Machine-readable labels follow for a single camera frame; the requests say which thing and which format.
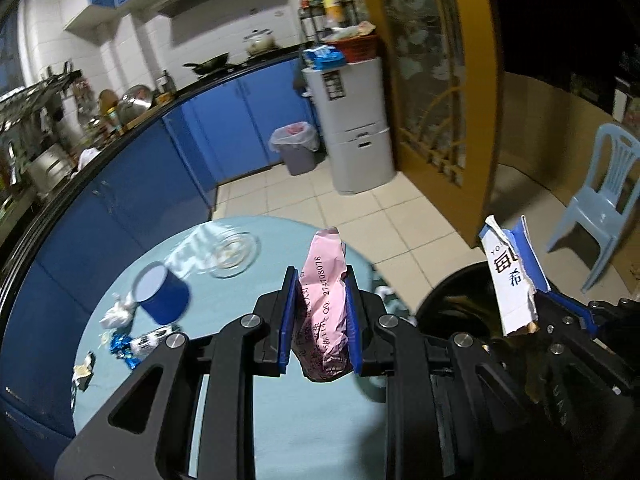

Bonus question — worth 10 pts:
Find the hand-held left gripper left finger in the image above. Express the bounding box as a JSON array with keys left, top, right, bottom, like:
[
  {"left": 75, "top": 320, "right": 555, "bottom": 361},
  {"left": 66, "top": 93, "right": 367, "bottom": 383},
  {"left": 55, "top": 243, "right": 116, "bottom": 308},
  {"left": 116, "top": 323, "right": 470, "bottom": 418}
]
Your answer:
[{"left": 52, "top": 266, "right": 301, "bottom": 480}]

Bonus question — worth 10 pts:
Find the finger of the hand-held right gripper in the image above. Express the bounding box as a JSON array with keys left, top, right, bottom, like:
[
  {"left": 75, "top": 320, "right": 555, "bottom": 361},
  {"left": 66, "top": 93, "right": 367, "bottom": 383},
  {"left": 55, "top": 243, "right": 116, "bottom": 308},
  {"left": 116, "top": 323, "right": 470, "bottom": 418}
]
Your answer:
[
  {"left": 585, "top": 297, "right": 640, "bottom": 346},
  {"left": 532, "top": 291, "right": 596, "bottom": 361}
]

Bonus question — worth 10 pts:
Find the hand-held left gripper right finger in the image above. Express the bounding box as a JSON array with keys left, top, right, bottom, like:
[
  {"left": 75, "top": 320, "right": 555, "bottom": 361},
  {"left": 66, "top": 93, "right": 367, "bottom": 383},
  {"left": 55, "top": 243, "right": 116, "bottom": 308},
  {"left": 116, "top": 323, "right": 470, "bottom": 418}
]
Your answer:
[{"left": 345, "top": 265, "right": 547, "bottom": 480}]

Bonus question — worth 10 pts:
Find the pink paper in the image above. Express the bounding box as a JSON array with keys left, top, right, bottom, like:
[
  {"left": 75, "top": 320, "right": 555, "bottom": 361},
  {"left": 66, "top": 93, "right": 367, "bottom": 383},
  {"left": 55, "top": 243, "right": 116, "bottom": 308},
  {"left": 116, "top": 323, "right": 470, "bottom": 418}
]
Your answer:
[{"left": 292, "top": 228, "right": 353, "bottom": 383}]

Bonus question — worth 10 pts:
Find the blue white torn carton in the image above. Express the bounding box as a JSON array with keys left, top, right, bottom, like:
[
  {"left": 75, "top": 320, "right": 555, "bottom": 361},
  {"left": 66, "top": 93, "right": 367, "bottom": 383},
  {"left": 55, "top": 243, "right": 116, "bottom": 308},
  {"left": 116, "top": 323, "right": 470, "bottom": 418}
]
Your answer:
[{"left": 477, "top": 215, "right": 552, "bottom": 337}]

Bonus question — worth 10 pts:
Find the clear round plastic lid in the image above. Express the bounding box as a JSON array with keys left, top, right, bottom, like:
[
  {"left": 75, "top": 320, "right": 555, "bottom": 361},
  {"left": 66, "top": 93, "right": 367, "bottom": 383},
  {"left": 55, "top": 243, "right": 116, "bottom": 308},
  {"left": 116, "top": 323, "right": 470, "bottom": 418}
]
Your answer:
[{"left": 205, "top": 231, "right": 262, "bottom": 279}]

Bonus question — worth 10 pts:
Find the black round trash bin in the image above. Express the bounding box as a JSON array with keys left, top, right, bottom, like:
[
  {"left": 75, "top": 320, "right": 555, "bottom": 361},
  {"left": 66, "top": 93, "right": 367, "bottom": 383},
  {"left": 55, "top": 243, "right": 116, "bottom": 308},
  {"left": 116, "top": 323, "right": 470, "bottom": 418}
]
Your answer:
[{"left": 414, "top": 259, "right": 551, "bottom": 406}]

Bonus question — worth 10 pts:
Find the white tissue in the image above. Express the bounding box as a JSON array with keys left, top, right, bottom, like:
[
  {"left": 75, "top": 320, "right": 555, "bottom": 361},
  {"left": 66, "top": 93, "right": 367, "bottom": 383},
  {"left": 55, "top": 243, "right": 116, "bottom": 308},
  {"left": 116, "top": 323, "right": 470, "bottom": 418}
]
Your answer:
[{"left": 101, "top": 292, "right": 138, "bottom": 328}]

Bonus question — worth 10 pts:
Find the grey lined trash bin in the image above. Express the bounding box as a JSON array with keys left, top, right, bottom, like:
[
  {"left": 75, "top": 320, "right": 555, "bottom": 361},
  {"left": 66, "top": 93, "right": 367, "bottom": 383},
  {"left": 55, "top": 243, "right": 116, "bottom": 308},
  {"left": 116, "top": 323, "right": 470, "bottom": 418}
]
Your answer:
[{"left": 270, "top": 121, "right": 321, "bottom": 177}]

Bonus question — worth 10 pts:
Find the round table with blue cloth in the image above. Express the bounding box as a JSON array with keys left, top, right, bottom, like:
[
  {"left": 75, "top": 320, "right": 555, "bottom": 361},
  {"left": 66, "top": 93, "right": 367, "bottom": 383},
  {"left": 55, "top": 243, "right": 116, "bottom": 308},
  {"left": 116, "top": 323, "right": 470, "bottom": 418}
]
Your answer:
[{"left": 72, "top": 216, "right": 416, "bottom": 480}]

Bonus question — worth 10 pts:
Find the light blue plastic chair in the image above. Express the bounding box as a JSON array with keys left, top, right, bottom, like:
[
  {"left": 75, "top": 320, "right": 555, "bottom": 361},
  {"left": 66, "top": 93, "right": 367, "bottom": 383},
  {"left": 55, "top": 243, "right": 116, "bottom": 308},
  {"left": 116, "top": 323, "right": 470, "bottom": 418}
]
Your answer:
[{"left": 545, "top": 122, "right": 640, "bottom": 293}]

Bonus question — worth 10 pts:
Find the blue cylinder container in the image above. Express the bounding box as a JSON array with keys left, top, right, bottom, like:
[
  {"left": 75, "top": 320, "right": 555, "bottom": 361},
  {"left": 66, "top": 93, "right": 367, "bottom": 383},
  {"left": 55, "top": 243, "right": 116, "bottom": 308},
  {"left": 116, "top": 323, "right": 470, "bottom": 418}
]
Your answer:
[{"left": 134, "top": 261, "right": 192, "bottom": 326}]

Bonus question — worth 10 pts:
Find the white printed wrapper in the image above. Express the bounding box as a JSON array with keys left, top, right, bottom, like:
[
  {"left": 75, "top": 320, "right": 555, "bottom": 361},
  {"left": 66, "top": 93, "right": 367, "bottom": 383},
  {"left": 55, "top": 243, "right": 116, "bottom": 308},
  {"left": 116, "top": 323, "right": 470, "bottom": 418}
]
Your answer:
[{"left": 131, "top": 325, "right": 182, "bottom": 356}]

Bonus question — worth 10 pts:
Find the blue foil wrapper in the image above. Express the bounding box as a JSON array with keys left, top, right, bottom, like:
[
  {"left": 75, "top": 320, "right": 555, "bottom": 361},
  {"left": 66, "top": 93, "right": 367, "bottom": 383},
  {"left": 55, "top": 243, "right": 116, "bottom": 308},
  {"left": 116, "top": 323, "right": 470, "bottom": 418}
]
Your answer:
[{"left": 107, "top": 332, "right": 143, "bottom": 371}]

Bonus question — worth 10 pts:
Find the grey storage cabinet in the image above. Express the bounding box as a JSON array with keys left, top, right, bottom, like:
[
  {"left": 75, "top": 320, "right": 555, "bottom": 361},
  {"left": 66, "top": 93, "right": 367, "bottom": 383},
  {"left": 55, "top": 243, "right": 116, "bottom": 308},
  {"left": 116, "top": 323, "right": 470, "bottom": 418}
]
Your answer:
[{"left": 301, "top": 57, "right": 398, "bottom": 196}]

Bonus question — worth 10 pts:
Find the cream crumpled wrapper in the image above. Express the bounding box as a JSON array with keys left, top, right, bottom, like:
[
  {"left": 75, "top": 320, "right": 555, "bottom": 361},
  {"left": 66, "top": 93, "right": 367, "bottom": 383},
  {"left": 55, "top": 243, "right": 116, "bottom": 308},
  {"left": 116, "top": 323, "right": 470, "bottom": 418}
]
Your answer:
[{"left": 71, "top": 352, "right": 97, "bottom": 391}]

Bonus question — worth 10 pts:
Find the wooden glass door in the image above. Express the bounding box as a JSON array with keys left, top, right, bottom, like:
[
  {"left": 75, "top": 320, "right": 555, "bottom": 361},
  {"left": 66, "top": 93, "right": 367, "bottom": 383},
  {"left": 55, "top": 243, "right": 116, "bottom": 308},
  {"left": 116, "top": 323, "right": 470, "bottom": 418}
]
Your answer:
[{"left": 350, "top": 0, "right": 506, "bottom": 251}]

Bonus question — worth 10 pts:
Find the black kitchen countertop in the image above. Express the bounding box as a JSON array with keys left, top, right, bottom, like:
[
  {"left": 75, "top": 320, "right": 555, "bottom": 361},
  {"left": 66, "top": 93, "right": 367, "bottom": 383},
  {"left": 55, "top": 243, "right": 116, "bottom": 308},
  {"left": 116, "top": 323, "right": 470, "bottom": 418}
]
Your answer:
[{"left": 0, "top": 45, "right": 311, "bottom": 331}]

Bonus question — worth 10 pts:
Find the wooden cutting board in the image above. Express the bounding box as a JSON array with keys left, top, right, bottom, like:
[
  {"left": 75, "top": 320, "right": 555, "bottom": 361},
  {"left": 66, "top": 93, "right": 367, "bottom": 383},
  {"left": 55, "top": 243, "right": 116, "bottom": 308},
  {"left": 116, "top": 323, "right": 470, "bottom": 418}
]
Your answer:
[{"left": 117, "top": 110, "right": 161, "bottom": 133}]

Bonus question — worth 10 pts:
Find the white plastic bag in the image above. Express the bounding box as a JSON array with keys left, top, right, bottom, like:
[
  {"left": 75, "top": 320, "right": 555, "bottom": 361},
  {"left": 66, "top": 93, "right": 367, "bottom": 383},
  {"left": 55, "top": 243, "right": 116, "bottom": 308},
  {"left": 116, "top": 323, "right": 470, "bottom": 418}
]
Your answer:
[{"left": 75, "top": 146, "right": 108, "bottom": 176}]

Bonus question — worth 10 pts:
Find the blue snack packet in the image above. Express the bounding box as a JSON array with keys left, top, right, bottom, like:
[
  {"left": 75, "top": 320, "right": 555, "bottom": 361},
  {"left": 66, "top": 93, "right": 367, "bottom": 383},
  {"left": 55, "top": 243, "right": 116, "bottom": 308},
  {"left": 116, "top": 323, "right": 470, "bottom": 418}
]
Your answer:
[{"left": 302, "top": 45, "right": 348, "bottom": 71}]

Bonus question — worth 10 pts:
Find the black wok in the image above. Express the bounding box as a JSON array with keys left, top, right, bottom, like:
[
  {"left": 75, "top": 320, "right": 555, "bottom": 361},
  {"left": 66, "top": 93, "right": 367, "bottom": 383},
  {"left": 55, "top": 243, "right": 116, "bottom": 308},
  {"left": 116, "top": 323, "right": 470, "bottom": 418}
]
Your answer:
[{"left": 182, "top": 52, "right": 232, "bottom": 77}]

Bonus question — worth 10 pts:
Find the steel wok lid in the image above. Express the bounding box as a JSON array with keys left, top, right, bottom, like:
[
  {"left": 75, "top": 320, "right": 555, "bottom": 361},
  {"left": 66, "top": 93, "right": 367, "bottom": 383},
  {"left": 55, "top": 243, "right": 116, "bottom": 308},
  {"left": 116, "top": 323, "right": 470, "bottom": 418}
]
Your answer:
[{"left": 117, "top": 85, "right": 156, "bottom": 121}]

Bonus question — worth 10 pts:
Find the red plastic basket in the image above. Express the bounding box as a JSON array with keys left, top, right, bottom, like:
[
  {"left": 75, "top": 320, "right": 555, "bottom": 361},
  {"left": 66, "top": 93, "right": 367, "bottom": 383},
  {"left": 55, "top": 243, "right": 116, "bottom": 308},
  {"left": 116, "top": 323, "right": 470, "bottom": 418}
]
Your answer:
[{"left": 325, "top": 32, "right": 380, "bottom": 64}]

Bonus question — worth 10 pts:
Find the white cooking pot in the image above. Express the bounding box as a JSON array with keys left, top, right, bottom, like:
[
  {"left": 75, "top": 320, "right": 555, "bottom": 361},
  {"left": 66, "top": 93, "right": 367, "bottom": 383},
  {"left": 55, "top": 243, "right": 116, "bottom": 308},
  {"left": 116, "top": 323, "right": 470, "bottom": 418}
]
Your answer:
[{"left": 242, "top": 29, "right": 278, "bottom": 56}]

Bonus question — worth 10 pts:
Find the steel pot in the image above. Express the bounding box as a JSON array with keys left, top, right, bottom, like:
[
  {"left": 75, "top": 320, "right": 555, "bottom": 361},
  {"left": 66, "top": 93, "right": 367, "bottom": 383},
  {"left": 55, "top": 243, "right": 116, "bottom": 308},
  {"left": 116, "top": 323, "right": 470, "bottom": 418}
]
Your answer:
[{"left": 25, "top": 142, "right": 71, "bottom": 196}]

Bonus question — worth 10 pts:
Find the black metal rack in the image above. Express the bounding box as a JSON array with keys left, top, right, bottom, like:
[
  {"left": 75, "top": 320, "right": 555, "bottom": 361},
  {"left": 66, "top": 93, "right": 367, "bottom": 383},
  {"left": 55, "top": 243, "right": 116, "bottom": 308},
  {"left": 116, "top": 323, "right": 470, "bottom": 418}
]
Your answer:
[{"left": 299, "top": 0, "right": 358, "bottom": 51}]

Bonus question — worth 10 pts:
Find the metal dish rack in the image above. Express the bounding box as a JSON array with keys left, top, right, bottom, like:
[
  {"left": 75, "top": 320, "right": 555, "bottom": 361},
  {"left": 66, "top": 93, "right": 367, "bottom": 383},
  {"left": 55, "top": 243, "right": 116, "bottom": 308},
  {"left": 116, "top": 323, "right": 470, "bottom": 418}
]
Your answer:
[{"left": 0, "top": 70, "right": 83, "bottom": 126}]

